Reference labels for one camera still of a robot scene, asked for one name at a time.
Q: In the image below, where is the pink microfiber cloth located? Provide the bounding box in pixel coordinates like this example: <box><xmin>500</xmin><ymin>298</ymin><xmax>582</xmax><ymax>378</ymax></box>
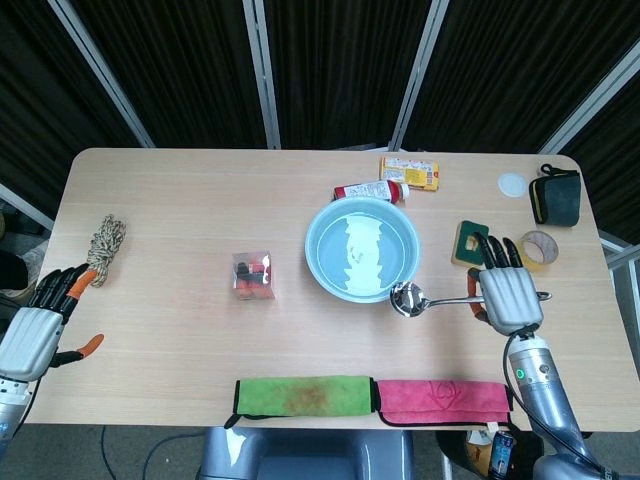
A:
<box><xmin>374</xmin><ymin>379</ymin><xmax>514</xmax><ymax>428</ymax></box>

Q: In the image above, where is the dark grey folded cloth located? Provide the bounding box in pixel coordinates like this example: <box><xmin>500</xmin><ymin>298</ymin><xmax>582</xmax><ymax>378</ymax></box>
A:
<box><xmin>528</xmin><ymin>163</ymin><xmax>582</xmax><ymax>227</ymax></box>

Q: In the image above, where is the metal ladle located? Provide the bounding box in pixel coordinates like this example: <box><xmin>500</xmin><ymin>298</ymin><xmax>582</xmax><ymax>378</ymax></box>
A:
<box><xmin>389</xmin><ymin>281</ymin><xmax>553</xmax><ymax>318</ymax></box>

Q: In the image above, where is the red labelled bottle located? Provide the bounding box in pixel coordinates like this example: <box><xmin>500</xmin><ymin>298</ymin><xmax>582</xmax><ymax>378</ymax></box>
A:
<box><xmin>333</xmin><ymin>180</ymin><xmax>411</xmax><ymax>205</ymax></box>

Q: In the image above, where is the speckled rope bundle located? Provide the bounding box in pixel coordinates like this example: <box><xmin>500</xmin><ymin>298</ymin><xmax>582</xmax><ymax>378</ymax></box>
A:
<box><xmin>86</xmin><ymin>214</ymin><xmax>127</xmax><ymax>288</ymax></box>

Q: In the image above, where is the white round table grommet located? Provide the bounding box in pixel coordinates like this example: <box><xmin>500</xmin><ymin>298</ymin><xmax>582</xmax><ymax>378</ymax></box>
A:
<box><xmin>497</xmin><ymin>172</ymin><xmax>530</xmax><ymax>199</ymax></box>

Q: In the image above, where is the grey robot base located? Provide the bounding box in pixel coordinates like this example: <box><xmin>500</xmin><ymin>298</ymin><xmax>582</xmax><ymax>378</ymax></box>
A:
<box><xmin>197</xmin><ymin>426</ymin><xmax>415</xmax><ymax>480</ymax></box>

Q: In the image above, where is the yellow snack packet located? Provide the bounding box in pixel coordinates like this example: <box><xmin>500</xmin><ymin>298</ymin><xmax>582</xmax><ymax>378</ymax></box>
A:
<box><xmin>379</xmin><ymin>156</ymin><xmax>442</xmax><ymax>193</ymax></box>

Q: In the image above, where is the blue floor cable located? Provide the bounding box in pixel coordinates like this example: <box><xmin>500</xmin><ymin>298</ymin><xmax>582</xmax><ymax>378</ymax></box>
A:
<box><xmin>98</xmin><ymin>426</ymin><xmax>201</xmax><ymax>480</ymax></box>

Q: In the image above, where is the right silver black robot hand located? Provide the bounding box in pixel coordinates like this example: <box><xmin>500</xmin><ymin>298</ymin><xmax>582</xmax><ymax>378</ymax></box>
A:
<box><xmin>467</xmin><ymin>232</ymin><xmax>545</xmax><ymax>336</ymax></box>

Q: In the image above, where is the clear box with orange items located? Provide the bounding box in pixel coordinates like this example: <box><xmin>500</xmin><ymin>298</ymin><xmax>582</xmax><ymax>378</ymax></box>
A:
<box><xmin>231</xmin><ymin>251</ymin><xmax>276</xmax><ymax>302</ymax></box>

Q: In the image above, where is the yellow green scouring sponge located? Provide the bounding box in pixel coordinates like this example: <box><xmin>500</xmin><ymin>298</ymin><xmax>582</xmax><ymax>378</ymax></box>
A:
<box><xmin>451</xmin><ymin>220</ymin><xmax>490</xmax><ymax>266</ymax></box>

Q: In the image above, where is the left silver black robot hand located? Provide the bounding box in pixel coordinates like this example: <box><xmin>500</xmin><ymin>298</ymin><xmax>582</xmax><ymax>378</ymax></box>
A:
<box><xmin>0</xmin><ymin>263</ymin><xmax>105</xmax><ymax>381</ymax></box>

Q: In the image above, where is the light blue bowl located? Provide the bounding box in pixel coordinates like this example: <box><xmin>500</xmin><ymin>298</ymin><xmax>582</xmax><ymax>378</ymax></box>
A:
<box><xmin>304</xmin><ymin>198</ymin><xmax>422</xmax><ymax>305</ymax></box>

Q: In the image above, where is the grey metal partition post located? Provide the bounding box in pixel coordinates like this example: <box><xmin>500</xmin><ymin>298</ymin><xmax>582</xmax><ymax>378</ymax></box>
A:
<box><xmin>539</xmin><ymin>37</ymin><xmax>640</xmax><ymax>155</ymax></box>
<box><xmin>243</xmin><ymin>0</ymin><xmax>282</xmax><ymax>150</ymax></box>
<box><xmin>47</xmin><ymin>0</ymin><xmax>156</xmax><ymax>149</ymax></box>
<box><xmin>388</xmin><ymin>0</ymin><xmax>451</xmax><ymax>151</ymax></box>
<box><xmin>0</xmin><ymin>182</ymin><xmax>55</xmax><ymax>231</ymax></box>

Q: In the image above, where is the green microfiber cloth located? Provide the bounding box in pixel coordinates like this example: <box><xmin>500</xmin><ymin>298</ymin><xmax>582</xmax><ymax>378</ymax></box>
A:
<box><xmin>223</xmin><ymin>375</ymin><xmax>377</xmax><ymax>430</ymax></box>

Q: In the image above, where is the blue drink can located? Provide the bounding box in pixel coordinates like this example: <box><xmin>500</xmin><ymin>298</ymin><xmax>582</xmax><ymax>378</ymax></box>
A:
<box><xmin>492</xmin><ymin>430</ymin><xmax>516</xmax><ymax>474</ymax></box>

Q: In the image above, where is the clear yellowish tape roll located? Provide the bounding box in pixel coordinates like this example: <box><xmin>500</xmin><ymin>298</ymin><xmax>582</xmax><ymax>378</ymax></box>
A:
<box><xmin>514</xmin><ymin>230</ymin><xmax>560</xmax><ymax>273</ymax></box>

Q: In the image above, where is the black waste bin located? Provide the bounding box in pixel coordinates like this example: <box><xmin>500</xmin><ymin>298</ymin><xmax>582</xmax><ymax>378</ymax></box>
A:
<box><xmin>435</xmin><ymin>428</ymin><xmax>546</xmax><ymax>480</ymax></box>

